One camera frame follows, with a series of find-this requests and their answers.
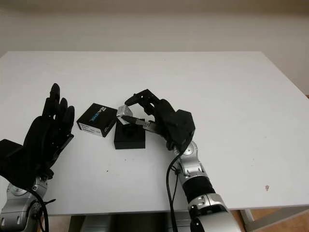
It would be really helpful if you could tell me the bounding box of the silver right robot leg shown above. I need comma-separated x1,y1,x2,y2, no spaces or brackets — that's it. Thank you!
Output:
169,212,194,232

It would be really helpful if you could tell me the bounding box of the silver left robot leg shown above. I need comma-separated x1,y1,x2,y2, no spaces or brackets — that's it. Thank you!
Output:
82,214,119,232

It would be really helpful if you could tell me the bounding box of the white table leg frame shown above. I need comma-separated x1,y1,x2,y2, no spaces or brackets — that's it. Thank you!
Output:
239,205,309,232

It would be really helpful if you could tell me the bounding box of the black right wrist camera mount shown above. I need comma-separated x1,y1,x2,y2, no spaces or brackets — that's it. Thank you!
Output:
168,109,196,155

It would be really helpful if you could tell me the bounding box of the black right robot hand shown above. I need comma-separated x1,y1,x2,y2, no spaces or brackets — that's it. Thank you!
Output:
120,88,181,152

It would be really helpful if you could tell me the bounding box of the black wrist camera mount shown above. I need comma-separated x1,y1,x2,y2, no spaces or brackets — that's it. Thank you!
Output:
168,109,196,155
0,139,39,187

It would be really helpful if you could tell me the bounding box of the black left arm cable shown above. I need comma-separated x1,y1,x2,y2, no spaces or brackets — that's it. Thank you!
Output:
30,187,57,232

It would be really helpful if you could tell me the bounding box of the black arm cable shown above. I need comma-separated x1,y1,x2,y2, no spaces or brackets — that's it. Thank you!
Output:
166,145,184,232
30,187,57,232

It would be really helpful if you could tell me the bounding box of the small silver cube camera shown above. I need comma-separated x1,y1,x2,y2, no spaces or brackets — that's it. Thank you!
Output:
116,104,133,125

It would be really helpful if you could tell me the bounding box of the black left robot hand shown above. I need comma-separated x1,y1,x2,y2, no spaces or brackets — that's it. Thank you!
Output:
23,83,76,179

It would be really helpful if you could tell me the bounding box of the silver robot leg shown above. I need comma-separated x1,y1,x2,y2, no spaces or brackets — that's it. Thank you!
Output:
82,214,119,232
169,212,194,232

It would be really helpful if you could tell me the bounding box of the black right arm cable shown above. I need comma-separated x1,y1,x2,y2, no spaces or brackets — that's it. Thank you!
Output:
166,145,184,232

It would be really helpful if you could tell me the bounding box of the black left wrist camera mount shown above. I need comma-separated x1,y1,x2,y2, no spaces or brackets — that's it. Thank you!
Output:
0,139,39,187

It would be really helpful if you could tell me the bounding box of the black RealSense box lid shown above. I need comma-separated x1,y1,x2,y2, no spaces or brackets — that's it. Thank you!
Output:
76,103,118,138

